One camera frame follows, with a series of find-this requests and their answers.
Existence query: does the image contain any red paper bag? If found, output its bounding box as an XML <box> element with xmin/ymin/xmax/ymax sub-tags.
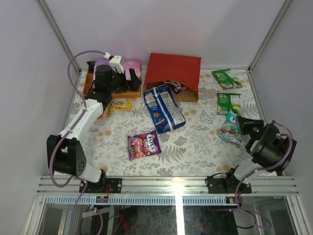
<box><xmin>143</xmin><ymin>53</ymin><xmax>201</xmax><ymax>103</ymax></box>

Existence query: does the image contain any blue snack packet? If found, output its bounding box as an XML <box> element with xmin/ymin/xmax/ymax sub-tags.
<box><xmin>143</xmin><ymin>84</ymin><xmax>186</xmax><ymax>134</ymax></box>

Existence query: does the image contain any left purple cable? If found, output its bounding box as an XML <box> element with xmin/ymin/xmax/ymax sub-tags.
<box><xmin>48</xmin><ymin>49</ymin><xmax>111</xmax><ymax>235</ymax></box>

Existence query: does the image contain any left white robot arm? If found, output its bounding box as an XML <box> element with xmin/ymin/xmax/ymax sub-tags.
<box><xmin>46</xmin><ymin>60</ymin><xmax>142</xmax><ymax>193</ymax></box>

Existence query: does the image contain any teal candy packet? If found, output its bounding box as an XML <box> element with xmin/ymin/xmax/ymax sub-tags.
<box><xmin>218</xmin><ymin>111</ymin><xmax>243</xmax><ymax>147</ymax></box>

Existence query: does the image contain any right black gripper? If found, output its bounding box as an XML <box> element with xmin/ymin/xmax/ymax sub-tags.
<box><xmin>236</xmin><ymin>116</ymin><xmax>264</xmax><ymax>140</ymax></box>

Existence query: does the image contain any purple folded cloth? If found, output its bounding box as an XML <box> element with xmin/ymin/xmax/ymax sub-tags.
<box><xmin>94</xmin><ymin>58</ymin><xmax>142</xmax><ymax>79</ymax></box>

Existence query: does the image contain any floral table mat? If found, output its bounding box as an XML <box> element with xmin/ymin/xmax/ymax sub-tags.
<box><xmin>81</xmin><ymin>70</ymin><xmax>250</xmax><ymax>176</ymax></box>

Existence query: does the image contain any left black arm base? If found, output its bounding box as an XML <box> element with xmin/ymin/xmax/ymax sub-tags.
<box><xmin>79</xmin><ymin>178</ymin><xmax>122</xmax><ymax>195</ymax></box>

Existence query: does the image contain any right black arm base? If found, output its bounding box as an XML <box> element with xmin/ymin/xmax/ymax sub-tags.
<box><xmin>205</xmin><ymin>168</ymin><xmax>252</xmax><ymax>194</ymax></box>

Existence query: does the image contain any green snack packet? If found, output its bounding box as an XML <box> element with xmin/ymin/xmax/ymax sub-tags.
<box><xmin>217</xmin><ymin>93</ymin><xmax>242</xmax><ymax>116</ymax></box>
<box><xmin>211</xmin><ymin>69</ymin><xmax>243</xmax><ymax>89</ymax></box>

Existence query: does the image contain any purple candy packet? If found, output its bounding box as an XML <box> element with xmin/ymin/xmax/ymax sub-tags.
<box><xmin>127</xmin><ymin>130</ymin><xmax>162</xmax><ymax>161</ymax></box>

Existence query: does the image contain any small purple chocolate packet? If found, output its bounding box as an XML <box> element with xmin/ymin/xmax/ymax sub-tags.
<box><xmin>165</xmin><ymin>81</ymin><xmax>187</xmax><ymax>95</ymax></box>

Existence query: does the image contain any orange wooden tray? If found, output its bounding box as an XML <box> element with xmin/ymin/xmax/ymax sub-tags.
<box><xmin>83</xmin><ymin>66</ymin><xmax>141</xmax><ymax>99</ymax></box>

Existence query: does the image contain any yellow chocolate candy packet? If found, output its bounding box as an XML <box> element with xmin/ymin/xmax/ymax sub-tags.
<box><xmin>110</xmin><ymin>102</ymin><xmax>132</xmax><ymax>111</ymax></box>

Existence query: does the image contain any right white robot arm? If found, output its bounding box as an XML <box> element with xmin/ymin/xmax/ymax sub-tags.
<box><xmin>223</xmin><ymin>116</ymin><xmax>297</xmax><ymax>193</ymax></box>

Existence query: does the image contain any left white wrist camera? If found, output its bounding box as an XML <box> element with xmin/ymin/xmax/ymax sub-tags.
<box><xmin>109</xmin><ymin>55</ymin><xmax>125</xmax><ymax>73</ymax></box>

